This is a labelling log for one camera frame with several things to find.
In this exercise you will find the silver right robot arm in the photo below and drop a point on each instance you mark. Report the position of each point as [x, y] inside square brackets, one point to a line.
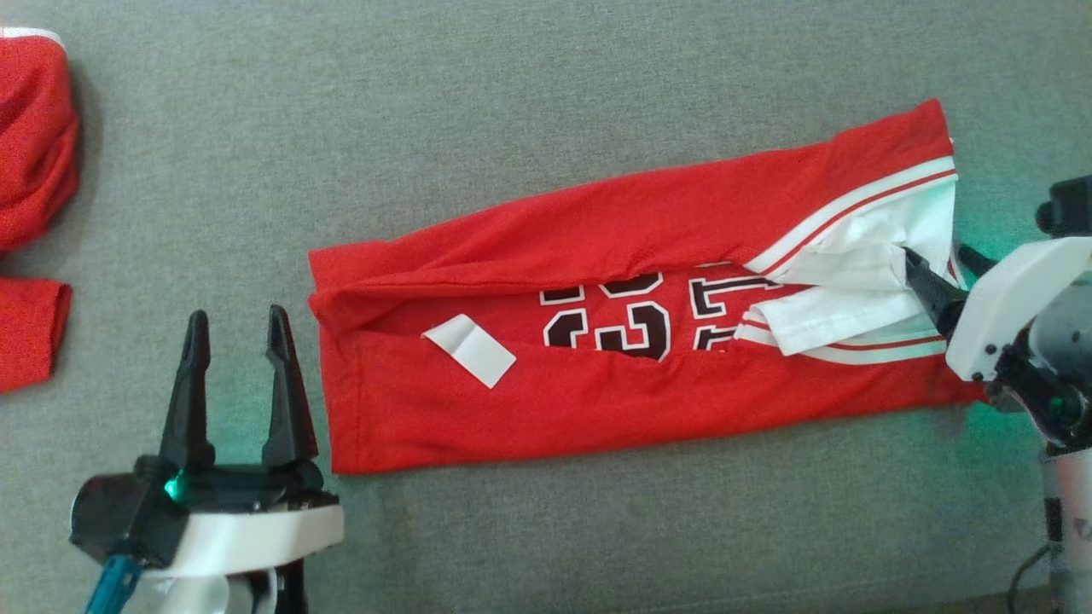
[1066, 495]

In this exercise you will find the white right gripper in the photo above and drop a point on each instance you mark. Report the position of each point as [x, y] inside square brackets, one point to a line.
[998, 315]

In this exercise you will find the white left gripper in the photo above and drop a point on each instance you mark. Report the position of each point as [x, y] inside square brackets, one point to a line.
[256, 533]

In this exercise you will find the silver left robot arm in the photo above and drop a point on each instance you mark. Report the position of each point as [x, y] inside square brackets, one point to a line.
[196, 597]

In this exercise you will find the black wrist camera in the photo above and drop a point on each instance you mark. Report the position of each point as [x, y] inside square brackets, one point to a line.
[1071, 209]
[115, 516]

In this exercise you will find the red Bulls basketball jersey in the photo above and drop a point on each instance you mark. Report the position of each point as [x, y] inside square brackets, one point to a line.
[597, 222]

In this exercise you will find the red shorts with white trim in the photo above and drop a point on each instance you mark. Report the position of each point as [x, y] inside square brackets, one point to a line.
[34, 128]

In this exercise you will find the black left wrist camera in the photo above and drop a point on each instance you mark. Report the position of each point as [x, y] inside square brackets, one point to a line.
[115, 516]

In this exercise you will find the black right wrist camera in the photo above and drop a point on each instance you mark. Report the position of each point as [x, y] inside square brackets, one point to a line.
[1071, 209]

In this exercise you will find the grey fabric sofa seat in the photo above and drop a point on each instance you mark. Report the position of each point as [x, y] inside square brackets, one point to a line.
[512, 85]

